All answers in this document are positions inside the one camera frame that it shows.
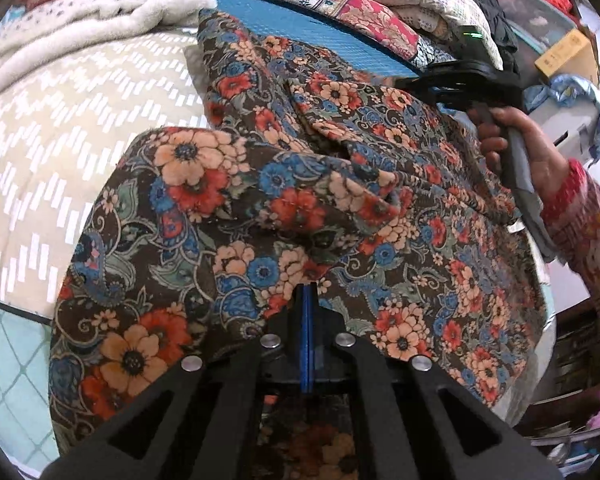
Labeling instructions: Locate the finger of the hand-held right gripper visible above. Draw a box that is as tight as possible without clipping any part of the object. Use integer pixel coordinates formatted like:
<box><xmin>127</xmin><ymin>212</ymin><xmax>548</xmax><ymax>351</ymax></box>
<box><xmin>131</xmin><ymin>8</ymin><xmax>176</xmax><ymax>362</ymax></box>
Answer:
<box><xmin>394</xmin><ymin>62</ymin><xmax>463</xmax><ymax>107</ymax></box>

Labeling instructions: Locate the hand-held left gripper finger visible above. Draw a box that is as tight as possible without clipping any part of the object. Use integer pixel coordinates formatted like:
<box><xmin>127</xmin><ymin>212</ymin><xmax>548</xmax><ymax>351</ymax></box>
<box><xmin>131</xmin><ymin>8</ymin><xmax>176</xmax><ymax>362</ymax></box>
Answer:
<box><xmin>307</xmin><ymin>284</ymin><xmax>564</xmax><ymax>480</ymax></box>
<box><xmin>40</xmin><ymin>284</ymin><xmax>309</xmax><ymax>480</ymax></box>

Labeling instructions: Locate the dark floral print garment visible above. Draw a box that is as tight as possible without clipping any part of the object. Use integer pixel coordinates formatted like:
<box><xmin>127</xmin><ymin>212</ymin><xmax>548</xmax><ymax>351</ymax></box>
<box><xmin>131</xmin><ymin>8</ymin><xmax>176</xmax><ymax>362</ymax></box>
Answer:
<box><xmin>49</xmin><ymin>7</ymin><xmax>548</xmax><ymax>480</ymax></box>

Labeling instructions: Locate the person's right forearm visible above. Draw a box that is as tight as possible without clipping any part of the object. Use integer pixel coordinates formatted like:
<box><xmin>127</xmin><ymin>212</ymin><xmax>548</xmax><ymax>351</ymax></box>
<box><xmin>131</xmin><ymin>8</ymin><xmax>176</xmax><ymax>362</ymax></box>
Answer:
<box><xmin>539</xmin><ymin>159</ymin><xmax>600</xmax><ymax>343</ymax></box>

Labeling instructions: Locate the dark clothes pile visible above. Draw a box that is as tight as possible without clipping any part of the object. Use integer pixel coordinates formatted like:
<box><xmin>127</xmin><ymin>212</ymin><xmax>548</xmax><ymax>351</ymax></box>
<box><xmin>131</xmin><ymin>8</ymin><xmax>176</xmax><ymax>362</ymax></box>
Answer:
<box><xmin>457</xmin><ymin>0</ymin><xmax>523</xmax><ymax>73</ymax></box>

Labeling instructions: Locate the person's right hand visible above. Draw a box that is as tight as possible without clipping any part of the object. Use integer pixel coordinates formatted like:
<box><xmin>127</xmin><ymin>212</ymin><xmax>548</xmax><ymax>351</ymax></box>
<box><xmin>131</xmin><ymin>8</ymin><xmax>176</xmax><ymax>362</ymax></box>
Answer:
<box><xmin>467</xmin><ymin>106</ymin><xmax>575</xmax><ymax>211</ymax></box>

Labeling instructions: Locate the red floral cushion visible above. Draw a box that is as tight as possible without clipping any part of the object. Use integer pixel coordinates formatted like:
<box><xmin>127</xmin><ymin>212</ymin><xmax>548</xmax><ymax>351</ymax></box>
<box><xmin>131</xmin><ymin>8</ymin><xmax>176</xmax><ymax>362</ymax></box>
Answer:
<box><xmin>336</xmin><ymin>0</ymin><xmax>453</xmax><ymax>70</ymax></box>

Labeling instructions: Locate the clear plastic storage bin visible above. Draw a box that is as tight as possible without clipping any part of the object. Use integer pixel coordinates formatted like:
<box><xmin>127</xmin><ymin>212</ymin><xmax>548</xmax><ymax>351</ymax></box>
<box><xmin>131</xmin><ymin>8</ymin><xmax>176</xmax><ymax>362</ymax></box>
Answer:
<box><xmin>494</xmin><ymin>0</ymin><xmax>583</xmax><ymax>63</ymax></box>

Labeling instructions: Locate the cardboard box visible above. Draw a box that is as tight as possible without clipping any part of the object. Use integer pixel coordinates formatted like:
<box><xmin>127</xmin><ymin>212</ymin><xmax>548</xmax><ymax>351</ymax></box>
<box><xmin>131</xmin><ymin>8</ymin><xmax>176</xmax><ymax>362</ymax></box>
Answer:
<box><xmin>533</xmin><ymin>27</ymin><xmax>600</xmax><ymax>86</ymax></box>

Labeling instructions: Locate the white storage box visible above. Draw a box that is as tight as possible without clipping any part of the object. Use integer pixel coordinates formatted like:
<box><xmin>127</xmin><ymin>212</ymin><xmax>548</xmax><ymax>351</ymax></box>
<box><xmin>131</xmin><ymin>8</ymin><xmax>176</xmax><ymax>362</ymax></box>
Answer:
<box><xmin>527</xmin><ymin>105</ymin><xmax>600</xmax><ymax>166</ymax></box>

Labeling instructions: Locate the light blue crumpled bag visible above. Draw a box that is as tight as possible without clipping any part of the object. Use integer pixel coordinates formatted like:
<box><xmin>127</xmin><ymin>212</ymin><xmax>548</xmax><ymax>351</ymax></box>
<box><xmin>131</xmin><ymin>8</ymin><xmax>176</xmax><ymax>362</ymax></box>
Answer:
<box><xmin>521</xmin><ymin>73</ymin><xmax>600</xmax><ymax>163</ymax></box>

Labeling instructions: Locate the blue mesh mat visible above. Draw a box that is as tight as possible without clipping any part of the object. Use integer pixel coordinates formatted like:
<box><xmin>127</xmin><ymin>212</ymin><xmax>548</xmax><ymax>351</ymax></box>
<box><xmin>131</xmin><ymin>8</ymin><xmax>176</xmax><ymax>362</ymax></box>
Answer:
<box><xmin>200</xmin><ymin>0</ymin><xmax>433</xmax><ymax>81</ymax></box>

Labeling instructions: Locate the beige and teal patterned bedsheet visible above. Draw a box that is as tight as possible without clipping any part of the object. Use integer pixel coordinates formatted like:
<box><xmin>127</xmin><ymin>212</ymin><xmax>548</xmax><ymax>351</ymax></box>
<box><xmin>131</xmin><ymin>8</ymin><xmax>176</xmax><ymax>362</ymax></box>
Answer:
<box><xmin>0</xmin><ymin>30</ymin><xmax>221</xmax><ymax>473</ymax></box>

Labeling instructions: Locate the white dotted fleece blanket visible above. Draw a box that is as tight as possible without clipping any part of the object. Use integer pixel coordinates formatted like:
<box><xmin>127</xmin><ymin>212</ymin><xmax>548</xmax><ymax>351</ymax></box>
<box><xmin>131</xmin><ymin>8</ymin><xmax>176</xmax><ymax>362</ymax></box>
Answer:
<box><xmin>0</xmin><ymin>0</ymin><xmax>218</xmax><ymax>107</ymax></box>

